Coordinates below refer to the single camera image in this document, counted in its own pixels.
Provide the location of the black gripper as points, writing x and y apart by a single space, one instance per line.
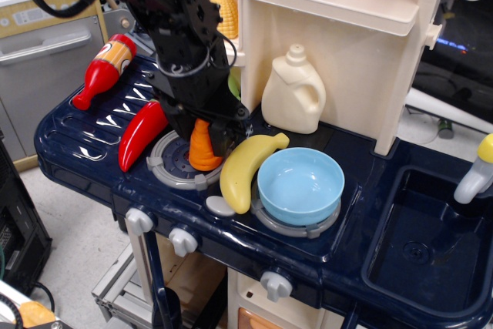
203 93

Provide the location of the orange toy carrot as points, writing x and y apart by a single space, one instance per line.
201 154

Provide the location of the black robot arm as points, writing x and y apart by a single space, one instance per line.
193 68

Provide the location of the light blue plastic bowl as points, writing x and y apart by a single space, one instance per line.
300 186

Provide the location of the grey left stove burner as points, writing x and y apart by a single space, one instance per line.
168 162

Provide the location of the grey stove burner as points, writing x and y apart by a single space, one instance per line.
168 162
311 231

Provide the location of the yellow toy banana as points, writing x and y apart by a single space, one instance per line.
242 164

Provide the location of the red toy chili pepper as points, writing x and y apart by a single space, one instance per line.
143 128

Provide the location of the green toy pear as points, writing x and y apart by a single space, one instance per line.
234 82

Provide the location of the grey oval button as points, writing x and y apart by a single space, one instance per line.
219 207

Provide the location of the cream toy detergent jug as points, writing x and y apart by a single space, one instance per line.
294 96

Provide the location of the yellow toy corn cob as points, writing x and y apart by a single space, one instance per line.
229 26

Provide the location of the grey left stove knob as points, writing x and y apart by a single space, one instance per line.
138 222

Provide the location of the grey stove knob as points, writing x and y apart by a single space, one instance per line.
276 285
138 222
183 242

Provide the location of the red toy ketchup bottle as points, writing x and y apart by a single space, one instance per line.
105 69

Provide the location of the grey middle stove knob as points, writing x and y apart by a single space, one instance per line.
183 242

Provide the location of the navy toy kitchen counter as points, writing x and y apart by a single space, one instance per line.
402 253

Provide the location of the grey right stove burner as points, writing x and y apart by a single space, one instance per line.
311 231

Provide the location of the grey right stove knob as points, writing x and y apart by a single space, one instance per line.
276 285

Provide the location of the wooden toy dishwasher cabinet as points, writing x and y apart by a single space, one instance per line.
43 60

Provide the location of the cream toy kitchen shelf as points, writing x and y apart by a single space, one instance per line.
365 51

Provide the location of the black computer case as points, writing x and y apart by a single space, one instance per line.
25 243

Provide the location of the green can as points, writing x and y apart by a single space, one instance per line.
445 129

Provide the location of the grey yellow toy faucet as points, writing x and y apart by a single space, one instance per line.
479 177

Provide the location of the aluminium extrusion frame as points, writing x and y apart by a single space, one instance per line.
119 295

